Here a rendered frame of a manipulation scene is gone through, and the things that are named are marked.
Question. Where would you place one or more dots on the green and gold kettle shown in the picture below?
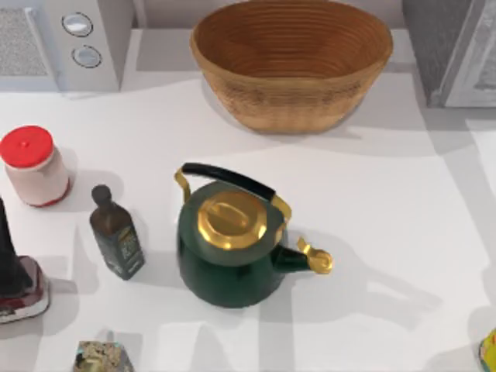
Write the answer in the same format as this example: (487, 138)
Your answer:
(228, 252)

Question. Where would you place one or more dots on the brown woven basket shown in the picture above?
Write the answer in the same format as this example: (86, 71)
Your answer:
(290, 73)

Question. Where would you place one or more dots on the dark glass bottle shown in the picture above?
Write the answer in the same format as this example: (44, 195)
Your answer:
(118, 240)

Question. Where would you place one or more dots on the round microwave knob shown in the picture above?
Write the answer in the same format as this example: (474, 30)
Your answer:
(86, 56)
(77, 24)

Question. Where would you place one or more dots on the white jar with red lid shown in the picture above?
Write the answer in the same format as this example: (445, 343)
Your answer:
(36, 174)

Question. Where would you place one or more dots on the mottled olive box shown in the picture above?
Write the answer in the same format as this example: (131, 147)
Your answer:
(102, 357)

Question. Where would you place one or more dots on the pale microwave oven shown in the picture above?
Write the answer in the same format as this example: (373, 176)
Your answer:
(58, 42)

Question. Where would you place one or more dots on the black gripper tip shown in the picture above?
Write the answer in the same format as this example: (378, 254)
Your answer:
(8, 248)

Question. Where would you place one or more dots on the yellow and green object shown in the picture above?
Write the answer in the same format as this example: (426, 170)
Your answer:
(489, 352)

